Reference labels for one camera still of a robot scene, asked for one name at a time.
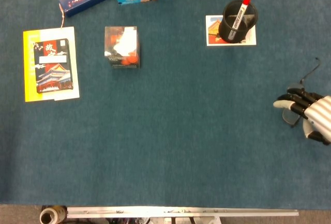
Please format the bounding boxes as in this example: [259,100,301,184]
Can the brown tape roll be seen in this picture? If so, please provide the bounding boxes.
[39,205,68,224]

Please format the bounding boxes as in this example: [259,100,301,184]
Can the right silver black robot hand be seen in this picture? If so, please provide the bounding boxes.
[273,86,331,146]

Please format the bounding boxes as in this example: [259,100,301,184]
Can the palace picture postcard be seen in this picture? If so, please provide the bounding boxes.
[206,14,257,47]

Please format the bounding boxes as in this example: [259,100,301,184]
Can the yellow white booklet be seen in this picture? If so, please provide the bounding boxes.
[23,26,80,103]

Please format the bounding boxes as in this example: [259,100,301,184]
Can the thin-framed eyeglasses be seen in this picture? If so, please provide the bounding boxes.
[281,57,321,128]

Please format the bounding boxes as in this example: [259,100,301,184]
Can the red capped white marker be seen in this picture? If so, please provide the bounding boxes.
[228,0,253,41]

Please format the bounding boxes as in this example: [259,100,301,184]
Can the aluminium table edge rail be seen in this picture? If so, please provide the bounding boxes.
[66,206,299,219]

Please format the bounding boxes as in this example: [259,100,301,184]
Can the red white twisted string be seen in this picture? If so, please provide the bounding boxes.
[58,3,65,28]

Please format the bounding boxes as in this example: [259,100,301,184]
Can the blue felt table cloth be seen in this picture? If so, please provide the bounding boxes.
[0,0,331,209]

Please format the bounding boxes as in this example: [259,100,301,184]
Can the dark palace print notebook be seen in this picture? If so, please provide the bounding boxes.
[33,38,74,94]

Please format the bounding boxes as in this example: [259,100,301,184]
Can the black mesh pen holder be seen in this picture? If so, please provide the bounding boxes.
[218,0,259,43]

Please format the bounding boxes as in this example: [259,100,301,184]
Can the tissue box cube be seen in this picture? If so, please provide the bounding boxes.
[104,26,142,69]

